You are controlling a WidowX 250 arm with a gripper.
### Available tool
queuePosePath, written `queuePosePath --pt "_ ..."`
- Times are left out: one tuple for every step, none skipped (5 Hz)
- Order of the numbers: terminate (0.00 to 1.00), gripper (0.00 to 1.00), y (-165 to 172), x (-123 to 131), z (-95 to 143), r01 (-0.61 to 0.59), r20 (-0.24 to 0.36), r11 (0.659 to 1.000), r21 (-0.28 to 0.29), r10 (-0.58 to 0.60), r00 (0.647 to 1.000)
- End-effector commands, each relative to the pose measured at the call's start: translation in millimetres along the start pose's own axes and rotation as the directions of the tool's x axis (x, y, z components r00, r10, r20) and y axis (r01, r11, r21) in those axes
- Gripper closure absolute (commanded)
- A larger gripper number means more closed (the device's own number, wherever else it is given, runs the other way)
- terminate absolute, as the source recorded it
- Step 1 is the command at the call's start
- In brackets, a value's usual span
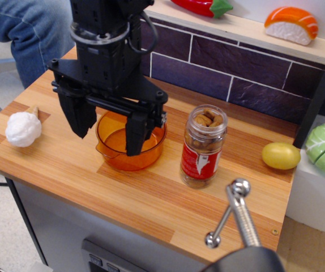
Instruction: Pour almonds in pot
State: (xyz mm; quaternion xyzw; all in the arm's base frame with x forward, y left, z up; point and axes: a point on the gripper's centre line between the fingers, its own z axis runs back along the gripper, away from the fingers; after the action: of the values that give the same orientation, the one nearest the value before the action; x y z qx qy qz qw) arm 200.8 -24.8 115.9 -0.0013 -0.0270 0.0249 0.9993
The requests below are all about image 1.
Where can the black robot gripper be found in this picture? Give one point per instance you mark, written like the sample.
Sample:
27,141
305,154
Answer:
109,76

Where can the clear almond jar red label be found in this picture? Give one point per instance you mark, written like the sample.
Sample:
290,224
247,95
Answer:
205,133

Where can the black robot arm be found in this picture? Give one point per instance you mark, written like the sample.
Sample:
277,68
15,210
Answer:
107,22

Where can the orange transparent plastic pot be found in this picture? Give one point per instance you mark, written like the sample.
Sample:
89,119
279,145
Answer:
126,148

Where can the white toy ice cream cone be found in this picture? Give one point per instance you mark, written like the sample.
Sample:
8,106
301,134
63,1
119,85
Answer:
23,128

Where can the person leg in blue jeans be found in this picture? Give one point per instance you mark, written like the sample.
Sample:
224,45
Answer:
38,31

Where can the grey oven control panel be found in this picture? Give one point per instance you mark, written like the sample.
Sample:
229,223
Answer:
97,258

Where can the red toy chili pepper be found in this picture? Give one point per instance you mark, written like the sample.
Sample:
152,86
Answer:
209,8

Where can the light wooden shelf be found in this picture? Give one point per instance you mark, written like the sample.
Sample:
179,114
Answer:
246,24

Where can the yellow toy lemon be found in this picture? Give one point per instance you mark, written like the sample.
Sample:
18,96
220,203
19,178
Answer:
279,155

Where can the orange salmon sushi toy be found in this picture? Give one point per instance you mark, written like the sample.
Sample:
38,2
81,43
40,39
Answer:
292,24

